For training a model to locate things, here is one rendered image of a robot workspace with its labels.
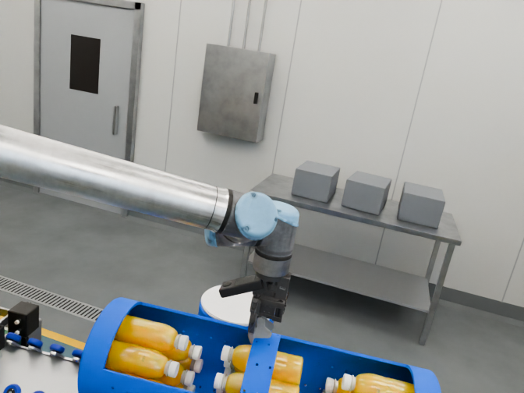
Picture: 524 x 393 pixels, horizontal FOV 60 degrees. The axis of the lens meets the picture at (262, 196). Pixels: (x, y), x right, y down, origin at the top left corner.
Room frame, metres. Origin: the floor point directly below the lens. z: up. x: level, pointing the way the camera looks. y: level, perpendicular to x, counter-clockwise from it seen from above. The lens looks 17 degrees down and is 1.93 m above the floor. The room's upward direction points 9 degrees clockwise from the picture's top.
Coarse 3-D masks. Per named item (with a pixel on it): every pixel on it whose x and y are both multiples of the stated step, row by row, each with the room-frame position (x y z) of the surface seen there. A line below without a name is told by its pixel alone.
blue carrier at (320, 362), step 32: (96, 320) 1.00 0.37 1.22; (160, 320) 1.17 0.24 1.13; (192, 320) 1.14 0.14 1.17; (96, 352) 0.94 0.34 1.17; (256, 352) 0.96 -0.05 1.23; (288, 352) 1.13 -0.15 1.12; (320, 352) 1.10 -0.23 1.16; (352, 352) 1.05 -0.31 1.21; (96, 384) 0.91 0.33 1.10; (128, 384) 0.90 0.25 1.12; (160, 384) 0.90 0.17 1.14; (256, 384) 0.90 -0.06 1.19; (320, 384) 1.11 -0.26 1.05; (416, 384) 0.93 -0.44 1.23
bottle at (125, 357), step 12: (120, 348) 0.99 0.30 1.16; (132, 348) 0.99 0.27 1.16; (144, 348) 1.00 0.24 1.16; (108, 360) 0.97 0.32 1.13; (120, 360) 0.97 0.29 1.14; (132, 360) 0.96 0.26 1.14; (144, 360) 0.97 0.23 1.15; (156, 360) 0.97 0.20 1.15; (132, 372) 0.96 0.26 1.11; (144, 372) 0.95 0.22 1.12; (156, 372) 0.96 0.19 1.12
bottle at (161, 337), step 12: (132, 324) 1.04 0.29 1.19; (144, 324) 1.04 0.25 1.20; (156, 324) 1.05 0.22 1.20; (120, 336) 1.03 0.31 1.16; (132, 336) 1.02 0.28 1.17; (144, 336) 1.02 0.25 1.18; (156, 336) 1.02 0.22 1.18; (168, 336) 1.03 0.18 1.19; (180, 336) 1.04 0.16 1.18; (156, 348) 1.01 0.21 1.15; (168, 348) 1.02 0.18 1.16
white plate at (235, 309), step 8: (216, 288) 1.58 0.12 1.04; (208, 296) 1.51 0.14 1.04; (216, 296) 1.52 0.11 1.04; (232, 296) 1.54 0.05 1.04; (240, 296) 1.55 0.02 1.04; (248, 296) 1.56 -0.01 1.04; (208, 304) 1.46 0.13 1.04; (216, 304) 1.46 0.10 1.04; (224, 304) 1.47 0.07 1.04; (232, 304) 1.48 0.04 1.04; (240, 304) 1.49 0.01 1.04; (248, 304) 1.50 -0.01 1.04; (208, 312) 1.41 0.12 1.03; (216, 312) 1.41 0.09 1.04; (224, 312) 1.42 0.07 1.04; (232, 312) 1.43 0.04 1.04; (240, 312) 1.44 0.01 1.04; (248, 312) 1.45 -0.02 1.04; (224, 320) 1.37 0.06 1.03; (232, 320) 1.38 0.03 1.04; (240, 320) 1.38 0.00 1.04; (248, 320) 1.39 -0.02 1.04
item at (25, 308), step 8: (16, 304) 1.32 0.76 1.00; (24, 304) 1.33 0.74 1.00; (32, 304) 1.33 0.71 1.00; (8, 312) 1.28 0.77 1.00; (16, 312) 1.28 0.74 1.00; (24, 312) 1.28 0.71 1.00; (32, 312) 1.30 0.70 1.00; (8, 320) 1.28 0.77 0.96; (16, 320) 1.26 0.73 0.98; (24, 320) 1.27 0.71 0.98; (32, 320) 1.30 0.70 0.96; (8, 328) 1.28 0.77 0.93; (16, 328) 1.27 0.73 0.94; (24, 328) 1.27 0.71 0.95; (32, 328) 1.30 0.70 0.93; (24, 336) 1.27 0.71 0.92
